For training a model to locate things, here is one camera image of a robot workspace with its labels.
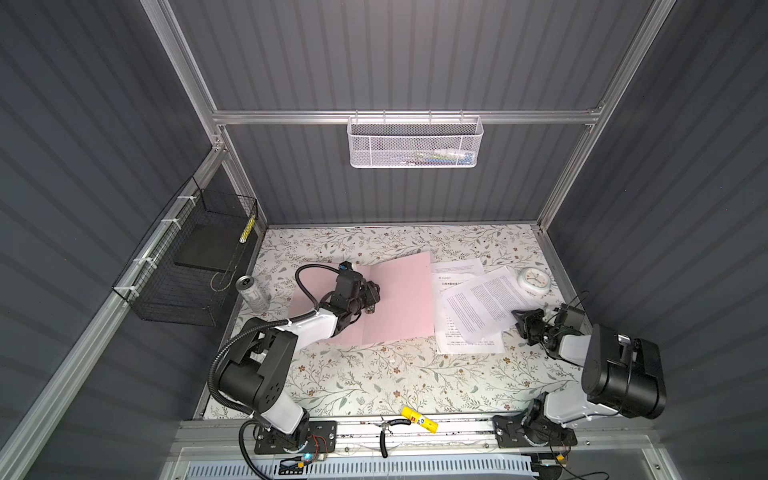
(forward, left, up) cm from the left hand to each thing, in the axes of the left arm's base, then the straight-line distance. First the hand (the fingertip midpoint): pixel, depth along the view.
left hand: (375, 288), depth 93 cm
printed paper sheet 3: (+10, -27, -7) cm, 30 cm away
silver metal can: (-2, +36, +4) cm, 36 cm away
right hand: (-9, -45, -6) cm, 46 cm away
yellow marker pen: (-35, -9, -6) cm, 37 cm away
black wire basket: (-7, +46, +20) cm, 51 cm away
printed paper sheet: (-5, -35, -6) cm, 36 cm away
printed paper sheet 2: (-13, -22, -7) cm, 27 cm away
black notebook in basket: (+1, +42, +21) cm, 47 cm away
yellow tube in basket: (+8, +35, +20) cm, 41 cm away
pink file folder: (-6, -9, -3) cm, 11 cm away
